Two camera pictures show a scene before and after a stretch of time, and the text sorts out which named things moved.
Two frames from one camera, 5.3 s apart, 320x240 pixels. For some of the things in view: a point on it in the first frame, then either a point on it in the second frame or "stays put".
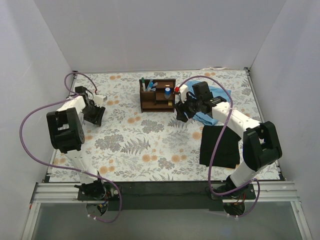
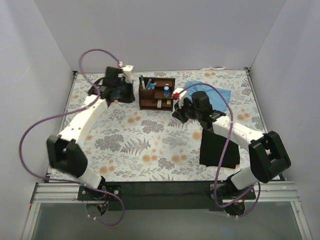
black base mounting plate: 147,196 stays put
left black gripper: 94,114 -> 124,93
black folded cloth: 227,153 stays put
